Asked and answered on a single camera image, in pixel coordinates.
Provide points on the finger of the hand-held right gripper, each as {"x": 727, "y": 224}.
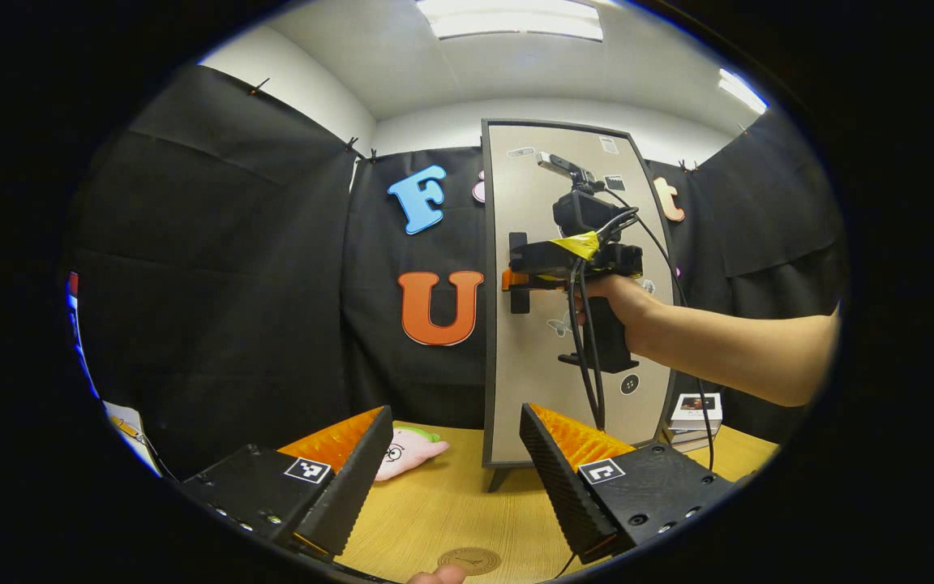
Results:
{"x": 513, "y": 280}

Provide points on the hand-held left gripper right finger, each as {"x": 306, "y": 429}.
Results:
{"x": 564, "y": 487}

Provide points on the white book with photo cover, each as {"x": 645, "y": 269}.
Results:
{"x": 698, "y": 405}

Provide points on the long ceiling light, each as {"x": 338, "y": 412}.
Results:
{"x": 516, "y": 20}

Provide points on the grey book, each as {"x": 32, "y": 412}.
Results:
{"x": 690, "y": 434}
{"x": 690, "y": 446}

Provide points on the round brown coaster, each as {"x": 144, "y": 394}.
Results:
{"x": 471, "y": 561}

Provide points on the beige cabinet door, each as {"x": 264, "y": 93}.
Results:
{"x": 532, "y": 389}

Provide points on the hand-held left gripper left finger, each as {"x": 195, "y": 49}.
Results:
{"x": 353, "y": 487}

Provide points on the pink plush toy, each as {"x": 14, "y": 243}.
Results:
{"x": 414, "y": 450}

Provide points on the small ceiling light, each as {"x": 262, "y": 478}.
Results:
{"x": 743, "y": 91}

